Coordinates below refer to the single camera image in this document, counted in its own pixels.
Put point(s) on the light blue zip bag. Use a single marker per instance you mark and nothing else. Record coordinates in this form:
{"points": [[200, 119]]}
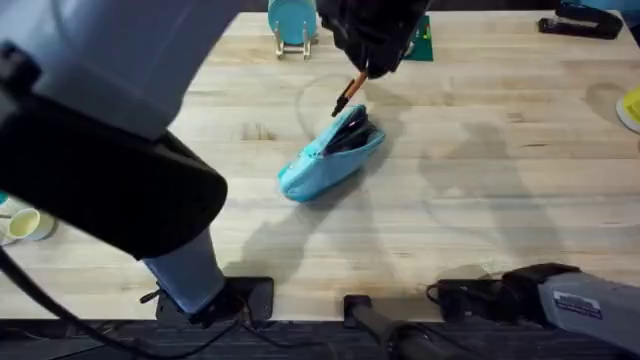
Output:
{"points": [[325, 160]]}

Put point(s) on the teal plate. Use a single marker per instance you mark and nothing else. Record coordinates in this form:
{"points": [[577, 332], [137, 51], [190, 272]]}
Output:
{"points": [[292, 17]]}

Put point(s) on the white plate with yellow item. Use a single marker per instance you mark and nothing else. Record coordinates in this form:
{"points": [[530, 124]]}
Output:
{"points": [[631, 109]]}

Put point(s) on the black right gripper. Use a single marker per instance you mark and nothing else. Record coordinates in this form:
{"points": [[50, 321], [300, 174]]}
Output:
{"points": [[467, 300]]}

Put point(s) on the black rail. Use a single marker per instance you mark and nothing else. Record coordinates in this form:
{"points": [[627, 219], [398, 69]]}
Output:
{"points": [[200, 342]]}

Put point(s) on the orange and black pen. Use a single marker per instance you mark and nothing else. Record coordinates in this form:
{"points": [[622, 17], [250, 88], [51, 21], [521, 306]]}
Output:
{"points": [[349, 96]]}

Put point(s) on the green board with blocks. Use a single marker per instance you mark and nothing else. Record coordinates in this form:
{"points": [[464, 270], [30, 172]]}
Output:
{"points": [[421, 42]]}

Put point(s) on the small wooden peg rack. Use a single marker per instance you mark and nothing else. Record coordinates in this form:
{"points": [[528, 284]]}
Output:
{"points": [[292, 47]]}

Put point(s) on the pale yellow cup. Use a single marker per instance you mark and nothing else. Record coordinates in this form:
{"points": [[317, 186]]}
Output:
{"points": [[24, 223]]}

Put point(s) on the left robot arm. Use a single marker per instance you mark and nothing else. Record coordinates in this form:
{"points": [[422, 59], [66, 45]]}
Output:
{"points": [[100, 75]]}

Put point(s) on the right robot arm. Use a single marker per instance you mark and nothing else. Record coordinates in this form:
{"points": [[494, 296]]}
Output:
{"points": [[590, 305]]}

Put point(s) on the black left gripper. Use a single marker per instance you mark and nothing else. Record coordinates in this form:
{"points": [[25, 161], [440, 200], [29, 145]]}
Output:
{"points": [[372, 22]]}

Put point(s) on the black tool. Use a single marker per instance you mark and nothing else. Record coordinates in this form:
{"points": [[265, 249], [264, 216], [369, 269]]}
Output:
{"points": [[582, 22]]}

